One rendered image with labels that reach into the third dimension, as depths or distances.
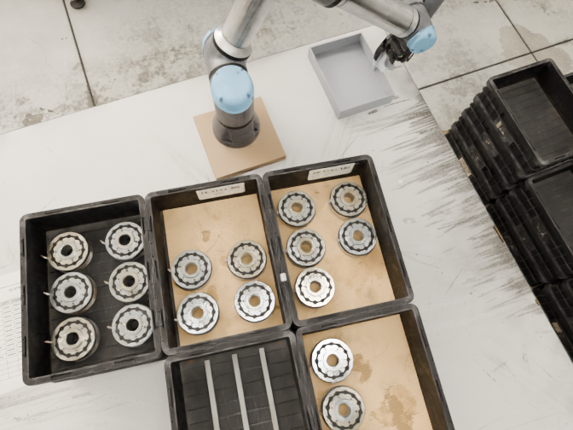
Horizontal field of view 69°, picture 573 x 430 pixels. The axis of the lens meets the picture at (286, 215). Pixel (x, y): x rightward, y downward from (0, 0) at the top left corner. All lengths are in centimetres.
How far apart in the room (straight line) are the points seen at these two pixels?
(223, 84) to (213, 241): 43
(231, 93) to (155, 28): 152
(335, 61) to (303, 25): 107
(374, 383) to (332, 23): 206
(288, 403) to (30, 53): 229
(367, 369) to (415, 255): 40
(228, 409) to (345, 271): 45
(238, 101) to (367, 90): 53
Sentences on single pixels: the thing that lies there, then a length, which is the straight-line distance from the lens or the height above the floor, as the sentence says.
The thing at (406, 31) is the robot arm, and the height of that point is 109.
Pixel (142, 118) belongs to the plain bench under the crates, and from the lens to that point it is 150.
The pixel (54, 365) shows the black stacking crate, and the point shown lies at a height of 83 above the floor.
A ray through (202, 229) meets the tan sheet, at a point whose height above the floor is 83.
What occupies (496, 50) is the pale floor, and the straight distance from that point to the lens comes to 286.
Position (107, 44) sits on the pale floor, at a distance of 267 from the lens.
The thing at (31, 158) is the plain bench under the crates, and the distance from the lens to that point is 155.
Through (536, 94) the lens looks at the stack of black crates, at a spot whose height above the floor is 49.
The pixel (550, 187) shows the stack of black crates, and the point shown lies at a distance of 205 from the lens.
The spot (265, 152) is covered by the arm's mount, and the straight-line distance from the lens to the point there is 135.
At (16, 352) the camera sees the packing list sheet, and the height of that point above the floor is 70.
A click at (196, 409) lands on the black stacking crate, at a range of 112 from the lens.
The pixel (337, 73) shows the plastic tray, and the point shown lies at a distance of 156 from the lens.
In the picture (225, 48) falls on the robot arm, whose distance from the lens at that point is 125.
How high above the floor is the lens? 193
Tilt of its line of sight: 71 degrees down
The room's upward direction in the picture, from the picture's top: 8 degrees clockwise
